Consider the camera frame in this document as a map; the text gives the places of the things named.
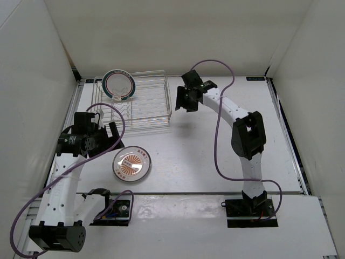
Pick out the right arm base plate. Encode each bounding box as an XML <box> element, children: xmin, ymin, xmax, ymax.
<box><xmin>221</xmin><ymin>199</ymin><xmax>278</xmax><ymax>228</ymax></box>

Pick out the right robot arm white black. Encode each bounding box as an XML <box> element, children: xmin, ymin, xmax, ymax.
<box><xmin>175</xmin><ymin>70</ymin><xmax>267</xmax><ymax>216</ymax></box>

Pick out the wire dish rack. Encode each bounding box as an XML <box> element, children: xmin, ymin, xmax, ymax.
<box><xmin>91</xmin><ymin>70</ymin><xmax>172</xmax><ymax>131</ymax></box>

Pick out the green rimmed back plate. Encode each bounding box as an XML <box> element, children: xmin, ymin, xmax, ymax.
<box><xmin>102</xmin><ymin>69</ymin><xmax>136</xmax><ymax>101</ymax></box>

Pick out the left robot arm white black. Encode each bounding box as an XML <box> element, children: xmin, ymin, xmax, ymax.
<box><xmin>29</xmin><ymin>112</ymin><xmax>124</xmax><ymax>253</ymax></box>

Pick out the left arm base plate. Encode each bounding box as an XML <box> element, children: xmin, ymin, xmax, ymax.
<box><xmin>90</xmin><ymin>190</ymin><xmax>134</xmax><ymax>227</ymax></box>

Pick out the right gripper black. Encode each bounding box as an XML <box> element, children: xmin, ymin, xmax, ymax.
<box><xmin>175</xmin><ymin>86</ymin><xmax>199</xmax><ymax>113</ymax></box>

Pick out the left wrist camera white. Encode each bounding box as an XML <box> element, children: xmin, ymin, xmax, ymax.
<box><xmin>94</xmin><ymin>109</ymin><xmax>104</xmax><ymax>128</ymax></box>

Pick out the orange sunburst plate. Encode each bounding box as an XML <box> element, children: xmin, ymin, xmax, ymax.
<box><xmin>112</xmin><ymin>146</ymin><xmax>152</xmax><ymax>185</ymax></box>

